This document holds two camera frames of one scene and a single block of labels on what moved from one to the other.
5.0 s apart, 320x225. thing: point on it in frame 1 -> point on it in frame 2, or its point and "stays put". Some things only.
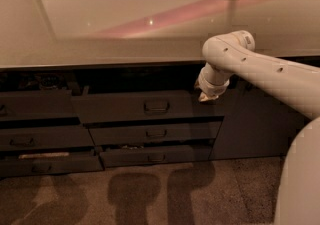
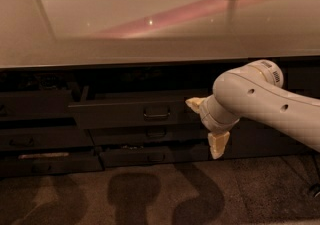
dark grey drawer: x=156 y=156 stays put
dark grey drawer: x=37 y=104 stays put
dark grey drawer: x=32 y=137 stays put
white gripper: x=213 y=88 -> x=209 y=114
